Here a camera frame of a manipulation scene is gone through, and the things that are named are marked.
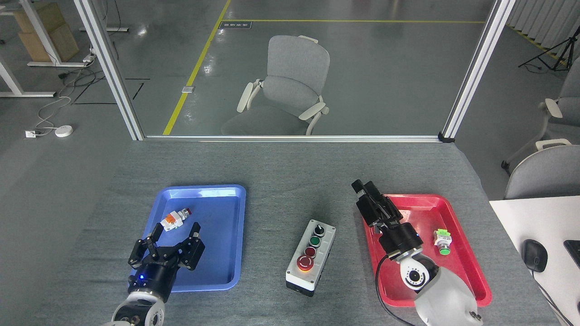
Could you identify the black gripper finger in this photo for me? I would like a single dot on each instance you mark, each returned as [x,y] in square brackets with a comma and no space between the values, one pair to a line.
[192,253]
[385,210]
[364,203]
[140,251]

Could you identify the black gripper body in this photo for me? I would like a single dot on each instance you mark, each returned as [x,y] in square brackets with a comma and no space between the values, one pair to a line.
[401,240]
[154,276]

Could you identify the green push button switch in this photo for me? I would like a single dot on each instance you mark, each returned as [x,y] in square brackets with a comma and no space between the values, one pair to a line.
[442,240]

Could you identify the grey control box with buttons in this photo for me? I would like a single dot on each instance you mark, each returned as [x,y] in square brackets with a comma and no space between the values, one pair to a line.
[324,258]

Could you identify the cardboard box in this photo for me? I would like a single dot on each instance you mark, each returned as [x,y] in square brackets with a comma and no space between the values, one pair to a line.
[45,16]
[63,43]

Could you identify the blue plastic tray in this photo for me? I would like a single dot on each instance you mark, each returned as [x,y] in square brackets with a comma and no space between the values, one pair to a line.
[222,253]

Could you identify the red plastic tray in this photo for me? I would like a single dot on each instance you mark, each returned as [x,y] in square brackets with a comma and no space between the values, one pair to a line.
[457,271]

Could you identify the white desk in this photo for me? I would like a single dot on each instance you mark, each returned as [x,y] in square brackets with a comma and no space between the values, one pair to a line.
[521,217]

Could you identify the black computer mouse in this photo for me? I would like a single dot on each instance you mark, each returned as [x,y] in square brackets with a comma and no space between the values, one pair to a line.
[534,254]

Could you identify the round white floor device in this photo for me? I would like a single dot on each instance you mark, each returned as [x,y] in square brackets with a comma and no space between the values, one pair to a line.
[64,131]

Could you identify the grey office chair white armrests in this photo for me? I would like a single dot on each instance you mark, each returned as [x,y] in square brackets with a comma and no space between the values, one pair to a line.
[294,72]
[548,174]
[566,113]

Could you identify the black keyboard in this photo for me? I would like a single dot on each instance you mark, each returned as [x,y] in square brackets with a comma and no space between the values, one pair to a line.
[573,246]

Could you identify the white power strip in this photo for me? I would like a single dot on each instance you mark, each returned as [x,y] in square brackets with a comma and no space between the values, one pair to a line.
[89,58]

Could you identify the black tripod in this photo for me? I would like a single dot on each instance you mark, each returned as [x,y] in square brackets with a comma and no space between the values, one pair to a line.
[559,52]

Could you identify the red push button switch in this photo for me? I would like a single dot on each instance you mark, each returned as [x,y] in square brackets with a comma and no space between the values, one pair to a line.
[174,219]

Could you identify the silver aluminium rail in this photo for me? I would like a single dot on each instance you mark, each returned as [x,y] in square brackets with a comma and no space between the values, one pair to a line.
[290,138]

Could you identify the white wall socket plug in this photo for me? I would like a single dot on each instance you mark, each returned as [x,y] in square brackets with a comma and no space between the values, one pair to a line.
[30,134]

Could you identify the silver aluminium post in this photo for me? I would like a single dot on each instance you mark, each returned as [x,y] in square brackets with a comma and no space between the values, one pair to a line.
[111,68]
[476,72]

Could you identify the white desk leg frame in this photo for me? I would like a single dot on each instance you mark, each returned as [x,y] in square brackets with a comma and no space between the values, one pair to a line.
[13,83]
[43,40]

